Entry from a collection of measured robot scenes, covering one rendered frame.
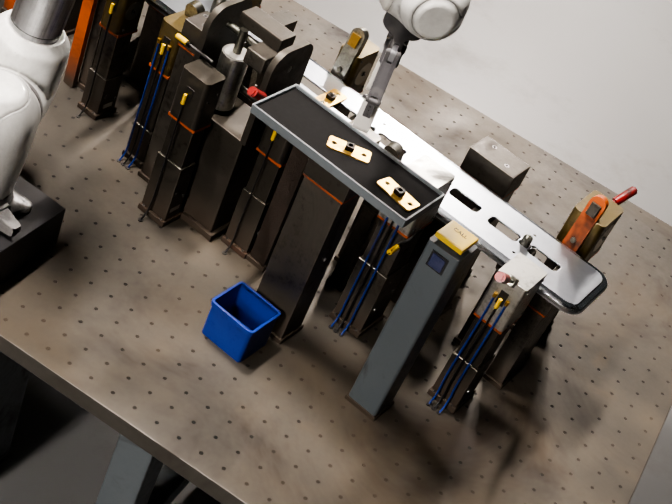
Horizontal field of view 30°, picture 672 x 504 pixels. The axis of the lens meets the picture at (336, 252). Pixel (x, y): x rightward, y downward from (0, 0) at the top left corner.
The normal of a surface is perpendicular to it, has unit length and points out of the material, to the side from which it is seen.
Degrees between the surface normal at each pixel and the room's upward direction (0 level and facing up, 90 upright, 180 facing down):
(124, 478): 90
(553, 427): 0
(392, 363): 90
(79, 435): 0
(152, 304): 0
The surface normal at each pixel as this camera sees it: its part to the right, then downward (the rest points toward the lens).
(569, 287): 0.33, -0.72
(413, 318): -0.57, 0.37
